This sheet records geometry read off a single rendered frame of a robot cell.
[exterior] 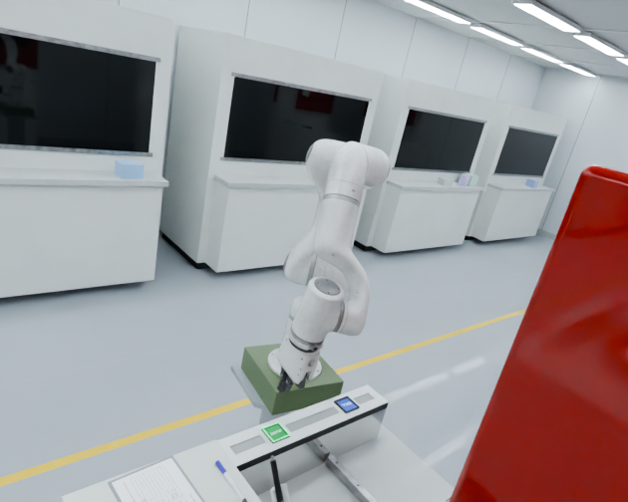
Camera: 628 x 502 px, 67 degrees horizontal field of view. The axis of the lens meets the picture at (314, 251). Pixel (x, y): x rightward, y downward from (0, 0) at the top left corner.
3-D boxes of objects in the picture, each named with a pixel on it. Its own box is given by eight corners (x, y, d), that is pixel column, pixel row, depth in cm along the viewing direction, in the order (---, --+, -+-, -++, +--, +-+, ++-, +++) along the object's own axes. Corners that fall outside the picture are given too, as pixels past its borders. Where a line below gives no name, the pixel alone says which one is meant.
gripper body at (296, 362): (330, 349, 112) (314, 380, 117) (306, 320, 118) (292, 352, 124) (305, 355, 107) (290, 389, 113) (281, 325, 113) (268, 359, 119)
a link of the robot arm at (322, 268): (290, 306, 166) (305, 242, 158) (342, 318, 166) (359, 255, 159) (286, 322, 154) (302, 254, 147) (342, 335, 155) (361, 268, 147)
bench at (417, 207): (466, 249, 672) (514, 104, 603) (379, 261, 555) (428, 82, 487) (408, 222, 745) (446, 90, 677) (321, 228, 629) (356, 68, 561)
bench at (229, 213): (355, 264, 529) (403, 76, 461) (208, 283, 413) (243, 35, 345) (297, 229, 603) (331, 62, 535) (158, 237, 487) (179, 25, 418)
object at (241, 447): (378, 436, 153) (389, 401, 148) (226, 510, 117) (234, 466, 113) (358, 418, 160) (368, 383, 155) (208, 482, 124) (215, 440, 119)
